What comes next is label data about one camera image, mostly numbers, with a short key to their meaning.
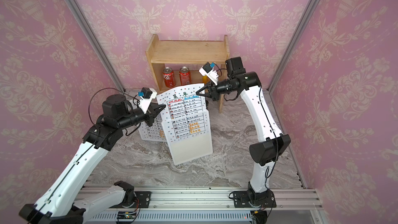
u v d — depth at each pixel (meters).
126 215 0.72
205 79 0.87
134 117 0.55
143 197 0.74
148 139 0.93
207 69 0.59
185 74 0.86
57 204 0.37
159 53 0.80
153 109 0.58
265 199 0.68
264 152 0.45
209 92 0.64
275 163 0.53
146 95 0.53
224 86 0.60
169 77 0.87
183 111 0.70
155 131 0.89
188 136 0.78
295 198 0.78
